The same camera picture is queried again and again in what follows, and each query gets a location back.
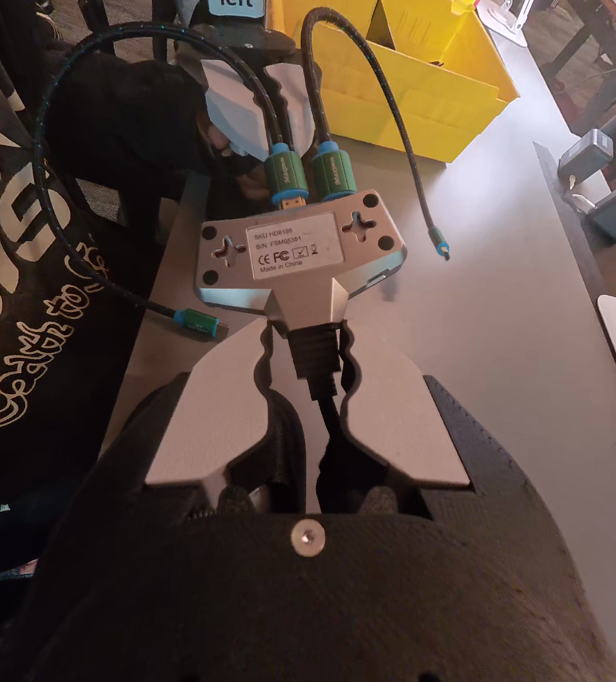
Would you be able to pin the person's left hand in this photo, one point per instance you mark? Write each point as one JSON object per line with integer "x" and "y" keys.
{"x": 249, "y": 184}

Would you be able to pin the silver HDMI splitter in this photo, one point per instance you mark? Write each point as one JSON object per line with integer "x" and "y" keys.
{"x": 297, "y": 245}

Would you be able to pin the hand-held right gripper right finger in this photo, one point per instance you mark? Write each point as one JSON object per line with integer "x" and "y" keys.
{"x": 398, "y": 421}

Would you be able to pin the yellow plastic bin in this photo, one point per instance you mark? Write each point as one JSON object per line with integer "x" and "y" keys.
{"x": 420, "y": 106}

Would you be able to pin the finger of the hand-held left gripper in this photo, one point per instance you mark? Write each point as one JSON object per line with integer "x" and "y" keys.
{"x": 228, "y": 117}
{"x": 300, "y": 114}

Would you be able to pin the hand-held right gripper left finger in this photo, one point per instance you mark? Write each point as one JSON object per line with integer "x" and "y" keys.
{"x": 217, "y": 410}

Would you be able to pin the grey power adapter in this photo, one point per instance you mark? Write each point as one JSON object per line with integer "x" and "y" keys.
{"x": 585, "y": 154}

